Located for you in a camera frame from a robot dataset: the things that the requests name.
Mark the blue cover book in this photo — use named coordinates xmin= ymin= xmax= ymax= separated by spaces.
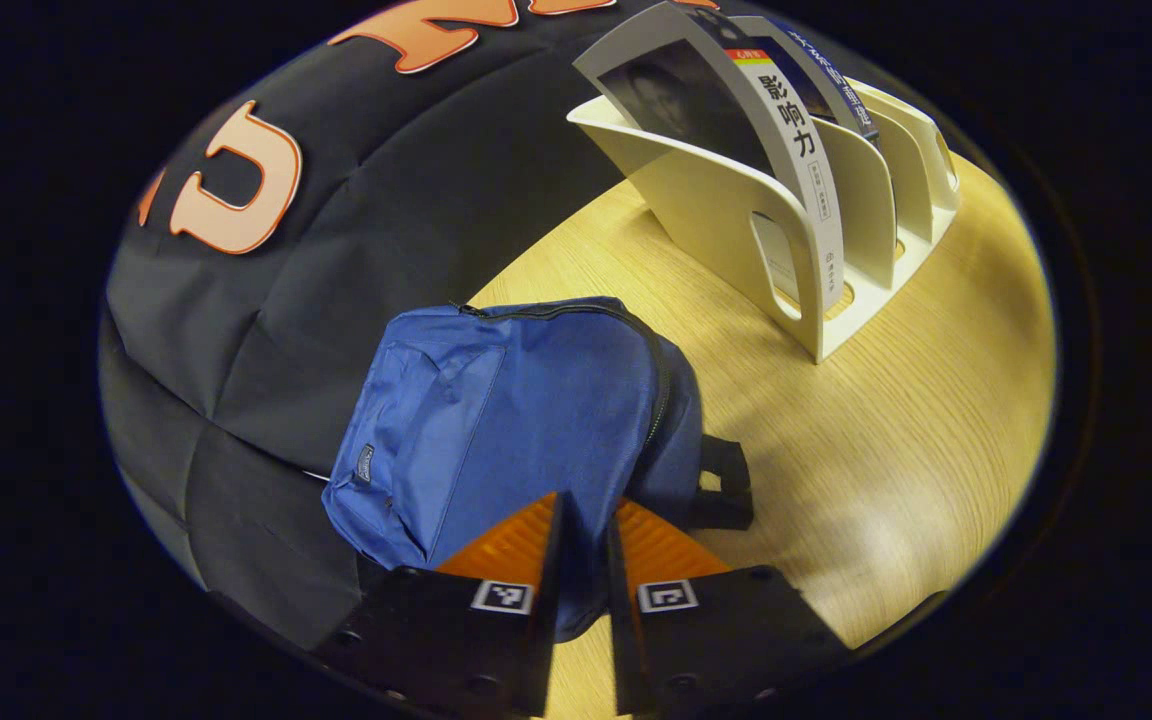
xmin=736 ymin=14 xmax=882 ymax=141

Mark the blue schoolbag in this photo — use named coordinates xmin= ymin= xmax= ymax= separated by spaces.
xmin=321 ymin=296 xmax=755 ymax=642

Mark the white bookshelf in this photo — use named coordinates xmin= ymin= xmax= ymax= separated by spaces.
xmin=566 ymin=78 xmax=963 ymax=364

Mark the white portrait cover book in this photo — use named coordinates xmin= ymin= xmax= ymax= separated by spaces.
xmin=573 ymin=2 xmax=848 ymax=312

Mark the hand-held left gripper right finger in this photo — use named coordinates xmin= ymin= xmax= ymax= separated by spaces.
xmin=606 ymin=497 xmax=853 ymax=717

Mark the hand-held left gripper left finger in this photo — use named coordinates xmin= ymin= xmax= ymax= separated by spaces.
xmin=311 ymin=490 xmax=566 ymax=719

